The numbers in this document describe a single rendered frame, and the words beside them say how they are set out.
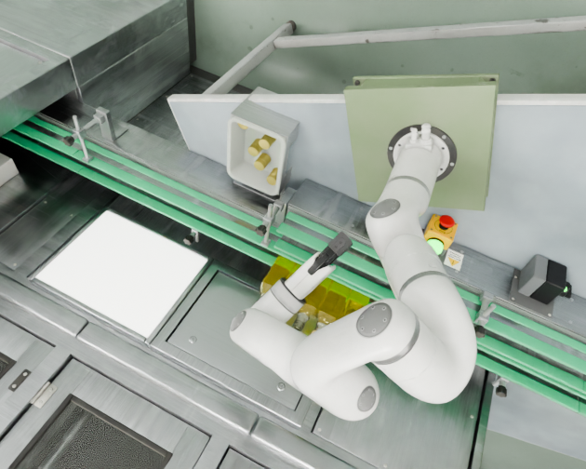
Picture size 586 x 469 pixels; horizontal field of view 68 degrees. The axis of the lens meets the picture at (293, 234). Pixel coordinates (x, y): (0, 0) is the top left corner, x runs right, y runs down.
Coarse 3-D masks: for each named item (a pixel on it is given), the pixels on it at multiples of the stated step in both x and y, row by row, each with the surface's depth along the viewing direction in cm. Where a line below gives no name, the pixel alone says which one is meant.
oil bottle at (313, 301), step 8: (328, 280) 124; (320, 288) 122; (328, 288) 126; (312, 296) 120; (320, 296) 120; (304, 304) 118; (312, 304) 118; (320, 304) 121; (304, 312) 117; (312, 312) 117
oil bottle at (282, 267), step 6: (282, 258) 126; (276, 264) 125; (282, 264) 125; (288, 264) 125; (294, 264) 126; (270, 270) 123; (276, 270) 123; (282, 270) 124; (288, 270) 124; (270, 276) 122; (276, 276) 122; (282, 276) 122; (264, 282) 120; (270, 282) 121; (264, 288) 120
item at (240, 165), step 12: (240, 120) 114; (228, 132) 119; (240, 132) 124; (252, 132) 125; (264, 132) 113; (228, 144) 122; (240, 144) 127; (276, 144) 124; (228, 156) 126; (240, 156) 131; (252, 156) 132; (276, 156) 127; (228, 168) 129; (240, 168) 133; (252, 168) 133; (264, 168) 133; (240, 180) 131; (252, 180) 131; (264, 180) 131; (276, 180) 124; (264, 192) 129; (276, 192) 127
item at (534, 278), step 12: (528, 264) 114; (540, 264) 110; (552, 264) 111; (528, 276) 111; (540, 276) 108; (552, 276) 108; (564, 276) 109; (528, 288) 111; (540, 288) 110; (552, 288) 108; (564, 288) 107; (540, 300) 112; (552, 300) 110
